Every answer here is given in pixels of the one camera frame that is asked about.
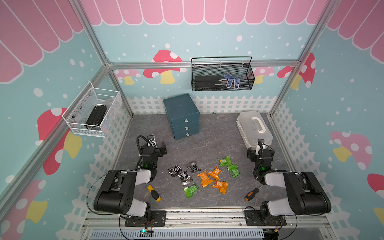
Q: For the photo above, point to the green lit circuit board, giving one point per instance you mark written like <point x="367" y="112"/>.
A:
<point x="146" y="233"/>

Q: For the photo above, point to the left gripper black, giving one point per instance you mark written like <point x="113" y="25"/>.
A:
<point x="159" y="150"/>

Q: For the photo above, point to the orange black screwdriver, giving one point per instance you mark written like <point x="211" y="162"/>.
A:
<point x="250" y="196"/>

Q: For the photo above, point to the green cookie packet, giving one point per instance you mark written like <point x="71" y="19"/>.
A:
<point x="234" y="170"/>
<point x="225" y="162"/>
<point x="189" y="191"/>

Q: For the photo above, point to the green cookie packet right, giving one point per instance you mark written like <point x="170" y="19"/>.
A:
<point x="234" y="170"/>

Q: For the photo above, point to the orange cookie packet top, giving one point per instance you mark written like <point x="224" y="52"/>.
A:
<point x="215" y="174"/>

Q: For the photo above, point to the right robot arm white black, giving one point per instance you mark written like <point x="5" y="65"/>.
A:
<point x="305" y="195"/>

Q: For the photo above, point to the black box in mesh basket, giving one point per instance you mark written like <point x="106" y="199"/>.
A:
<point x="207" y="83"/>

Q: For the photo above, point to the green cookie packet bottom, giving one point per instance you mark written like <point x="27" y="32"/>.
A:
<point x="189" y="191"/>

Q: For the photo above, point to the dark teal drawer cabinet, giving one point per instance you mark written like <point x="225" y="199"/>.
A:
<point x="183" y="116"/>

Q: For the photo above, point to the white wire wall basket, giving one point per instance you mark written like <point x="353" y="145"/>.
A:
<point x="79" y="111"/>

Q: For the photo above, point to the black wire mesh basket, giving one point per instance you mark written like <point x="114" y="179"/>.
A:
<point x="239" y="66"/>

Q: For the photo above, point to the green cookie packet top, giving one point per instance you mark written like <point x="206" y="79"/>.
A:
<point x="225" y="162"/>

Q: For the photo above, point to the yellow black screwdriver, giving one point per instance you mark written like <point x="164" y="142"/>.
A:
<point x="155" y="195"/>

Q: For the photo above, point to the blue white item in basket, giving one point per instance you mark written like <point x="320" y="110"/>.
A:
<point x="230" y="81"/>

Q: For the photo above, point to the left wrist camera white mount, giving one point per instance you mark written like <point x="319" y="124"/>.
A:
<point x="151" y="138"/>

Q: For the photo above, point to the clear plastic storage box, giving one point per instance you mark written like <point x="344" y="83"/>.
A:
<point x="252" y="128"/>

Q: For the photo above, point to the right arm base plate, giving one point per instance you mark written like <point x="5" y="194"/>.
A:
<point x="257" y="218"/>

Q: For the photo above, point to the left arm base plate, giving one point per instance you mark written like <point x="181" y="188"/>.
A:
<point x="153" y="219"/>

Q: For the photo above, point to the orange cookie packet bottom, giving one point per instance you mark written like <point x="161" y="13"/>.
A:
<point x="221" y="186"/>

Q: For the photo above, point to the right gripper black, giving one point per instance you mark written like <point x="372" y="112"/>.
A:
<point x="253" y="152"/>

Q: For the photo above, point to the black device in white basket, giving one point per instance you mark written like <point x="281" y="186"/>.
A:
<point x="96" y="117"/>

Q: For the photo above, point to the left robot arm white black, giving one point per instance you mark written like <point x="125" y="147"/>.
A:
<point x="116" y="193"/>

